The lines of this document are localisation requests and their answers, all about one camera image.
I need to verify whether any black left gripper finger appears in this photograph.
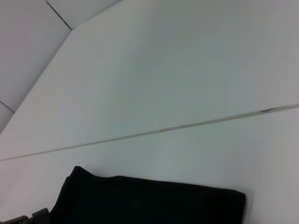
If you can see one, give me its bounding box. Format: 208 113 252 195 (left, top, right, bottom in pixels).
8 208 51 224

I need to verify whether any black shirt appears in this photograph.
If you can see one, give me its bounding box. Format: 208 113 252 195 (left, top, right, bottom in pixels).
48 166 247 224

